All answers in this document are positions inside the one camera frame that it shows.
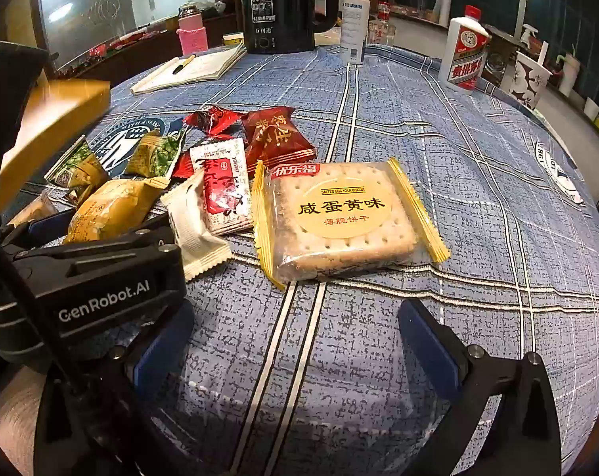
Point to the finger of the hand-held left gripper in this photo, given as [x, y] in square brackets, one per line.
[7, 89]
[51, 223]

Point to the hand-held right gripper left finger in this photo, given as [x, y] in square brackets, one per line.
[163, 352]

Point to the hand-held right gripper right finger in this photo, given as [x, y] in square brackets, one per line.
[425, 342]

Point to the tan snack packet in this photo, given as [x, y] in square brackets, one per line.
[31, 208]

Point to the yellow cardboard box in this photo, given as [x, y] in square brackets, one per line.
[51, 119]

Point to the gold snack packet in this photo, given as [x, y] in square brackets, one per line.
[111, 206]

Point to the green snack packet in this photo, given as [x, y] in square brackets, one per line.
[79, 166]
[155, 153]

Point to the red and white snack packet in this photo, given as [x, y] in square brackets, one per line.
[222, 188]

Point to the reflective glass panel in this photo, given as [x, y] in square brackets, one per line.
[121, 0]

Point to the large yellow cracker packet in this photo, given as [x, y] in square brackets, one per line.
[344, 218]

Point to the blue plaid tablecloth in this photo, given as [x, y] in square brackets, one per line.
[428, 183]

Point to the open notebook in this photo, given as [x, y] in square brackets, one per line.
[195, 67]

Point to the red candy packet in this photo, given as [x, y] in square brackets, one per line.
[212, 120]

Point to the pink bottle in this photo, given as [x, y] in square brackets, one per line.
[191, 32]

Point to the dark red snack packet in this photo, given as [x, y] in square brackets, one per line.
[274, 139]

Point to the small yellow box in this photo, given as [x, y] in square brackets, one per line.
[233, 38]

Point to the patterned paper cup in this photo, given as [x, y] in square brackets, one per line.
[527, 79]

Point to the small white cup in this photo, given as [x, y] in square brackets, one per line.
[591, 109]

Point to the black electric kettle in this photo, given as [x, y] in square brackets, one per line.
[284, 5]

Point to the white liquor bottle red label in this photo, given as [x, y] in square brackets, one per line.
[465, 52]

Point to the white cup with straw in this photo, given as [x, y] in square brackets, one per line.
[571, 74]

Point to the clear glass bottle red cap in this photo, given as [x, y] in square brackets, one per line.
[381, 27]

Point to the small white trigger spray bottle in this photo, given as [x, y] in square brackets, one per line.
[529, 39]

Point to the glass jar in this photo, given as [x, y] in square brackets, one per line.
[422, 0]

